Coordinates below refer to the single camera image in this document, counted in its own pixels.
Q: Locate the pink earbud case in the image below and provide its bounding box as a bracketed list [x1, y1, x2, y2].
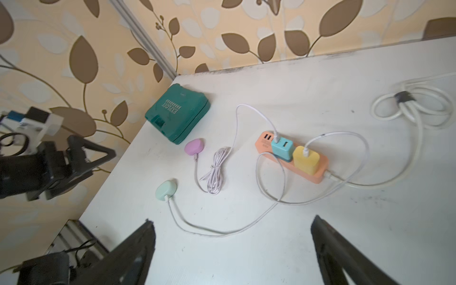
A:
[184, 138, 204, 156]

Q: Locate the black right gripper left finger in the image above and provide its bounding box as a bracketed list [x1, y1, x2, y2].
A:
[72, 220, 156, 285]

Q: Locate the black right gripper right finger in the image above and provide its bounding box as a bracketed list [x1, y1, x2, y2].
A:
[311, 216, 397, 285]

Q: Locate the mint green earbud case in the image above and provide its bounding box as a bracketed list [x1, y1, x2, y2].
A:
[155, 179, 178, 202]

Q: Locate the white power strip cord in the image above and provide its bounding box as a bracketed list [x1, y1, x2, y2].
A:
[322, 72, 456, 190]

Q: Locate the green plastic tool case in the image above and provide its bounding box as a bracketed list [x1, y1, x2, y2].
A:
[145, 84, 211, 145]

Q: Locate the aluminium frame post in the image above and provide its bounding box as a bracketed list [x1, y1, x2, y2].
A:
[110, 0, 178, 80]

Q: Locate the white charging cable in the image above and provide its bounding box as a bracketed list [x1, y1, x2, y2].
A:
[192, 103, 281, 195]

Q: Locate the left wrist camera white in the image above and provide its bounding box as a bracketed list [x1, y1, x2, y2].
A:
[1, 107, 64, 156]

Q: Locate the white cable of yellow charger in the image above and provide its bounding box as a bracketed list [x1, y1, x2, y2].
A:
[164, 131, 371, 238]

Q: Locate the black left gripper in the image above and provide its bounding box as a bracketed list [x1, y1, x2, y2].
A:
[26, 135, 116, 201]

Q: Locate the yellow charger plug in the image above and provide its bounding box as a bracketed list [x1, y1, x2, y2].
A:
[293, 146, 321, 175]

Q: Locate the pink power strip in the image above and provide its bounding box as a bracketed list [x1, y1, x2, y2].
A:
[255, 131, 329, 184]

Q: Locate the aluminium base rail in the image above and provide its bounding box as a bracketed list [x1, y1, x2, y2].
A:
[45, 220, 109, 267]

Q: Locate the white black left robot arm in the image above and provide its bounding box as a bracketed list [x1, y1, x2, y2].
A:
[1, 135, 116, 285]

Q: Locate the teal charger plug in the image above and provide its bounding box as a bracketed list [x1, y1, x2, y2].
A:
[271, 137, 295, 162]

